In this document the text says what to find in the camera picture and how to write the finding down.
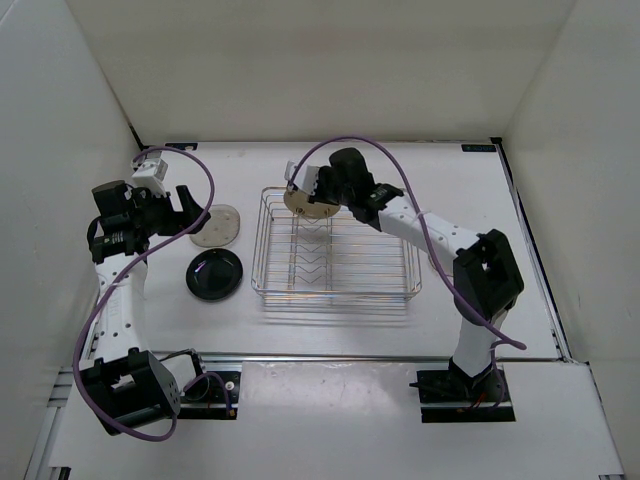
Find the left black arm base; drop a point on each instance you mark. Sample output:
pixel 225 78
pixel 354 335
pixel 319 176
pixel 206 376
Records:
pixel 212 399

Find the chrome wire dish rack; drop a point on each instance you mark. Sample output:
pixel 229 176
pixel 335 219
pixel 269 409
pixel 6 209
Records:
pixel 334 258

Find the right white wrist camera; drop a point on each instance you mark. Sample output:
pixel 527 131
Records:
pixel 301 178

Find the black glossy plate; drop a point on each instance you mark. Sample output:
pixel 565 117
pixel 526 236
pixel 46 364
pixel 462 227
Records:
pixel 214 275

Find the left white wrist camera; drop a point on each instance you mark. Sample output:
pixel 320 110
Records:
pixel 150 174

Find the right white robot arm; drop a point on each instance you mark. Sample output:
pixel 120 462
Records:
pixel 479 269

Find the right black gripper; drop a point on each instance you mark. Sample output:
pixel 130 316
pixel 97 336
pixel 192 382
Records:
pixel 322 175

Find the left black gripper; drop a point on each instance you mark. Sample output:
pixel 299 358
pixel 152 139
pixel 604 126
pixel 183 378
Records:
pixel 191 211

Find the cream ceramic plate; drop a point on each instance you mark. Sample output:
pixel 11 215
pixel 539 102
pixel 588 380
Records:
pixel 298 203

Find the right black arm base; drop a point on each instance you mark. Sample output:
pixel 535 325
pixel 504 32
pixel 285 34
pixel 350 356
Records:
pixel 445 399

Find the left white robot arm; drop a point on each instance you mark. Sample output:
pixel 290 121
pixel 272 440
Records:
pixel 116 373

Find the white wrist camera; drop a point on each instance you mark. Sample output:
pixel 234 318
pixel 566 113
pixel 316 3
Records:
pixel 301 178
pixel 150 174

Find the clear glass plate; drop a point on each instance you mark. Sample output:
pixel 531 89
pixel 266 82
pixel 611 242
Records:
pixel 221 228

